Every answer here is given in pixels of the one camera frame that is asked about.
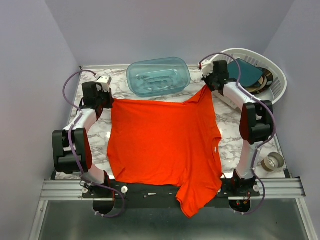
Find beige tape roll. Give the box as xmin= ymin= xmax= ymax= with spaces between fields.
xmin=261 ymin=152 xmax=285 ymax=172

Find clear blue plastic tub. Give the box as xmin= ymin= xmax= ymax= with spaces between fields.
xmin=126 ymin=57 xmax=191 ymax=98

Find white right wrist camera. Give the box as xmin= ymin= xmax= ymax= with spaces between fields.
xmin=198 ymin=59 xmax=214 ymax=78

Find aluminium extrusion rail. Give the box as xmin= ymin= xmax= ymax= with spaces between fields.
xmin=40 ymin=178 xmax=306 ymax=201

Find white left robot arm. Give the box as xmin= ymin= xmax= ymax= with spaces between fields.
xmin=52 ymin=80 xmax=114 ymax=198

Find orange t shirt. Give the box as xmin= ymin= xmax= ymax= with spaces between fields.
xmin=107 ymin=86 xmax=222 ymax=218

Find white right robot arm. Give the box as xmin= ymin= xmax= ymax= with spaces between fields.
xmin=199 ymin=59 xmax=276 ymax=196

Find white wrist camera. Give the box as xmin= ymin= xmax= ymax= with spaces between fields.
xmin=96 ymin=75 xmax=112 ymax=93
xmin=198 ymin=59 xmax=214 ymax=78

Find white plastic laundry basket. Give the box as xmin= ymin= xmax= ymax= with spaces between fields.
xmin=198 ymin=48 xmax=287 ymax=105

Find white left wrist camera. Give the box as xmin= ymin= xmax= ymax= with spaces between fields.
xmin=96 ymin=75 xmax=112 ymax=93

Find teal square plate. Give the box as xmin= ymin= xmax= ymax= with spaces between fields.
xmin=227 ymin=58 xmax=263 ymax=88

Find dark round plate stack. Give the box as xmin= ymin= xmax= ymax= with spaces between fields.
xmin=246 ymin=67 xmax=274 ymax=95

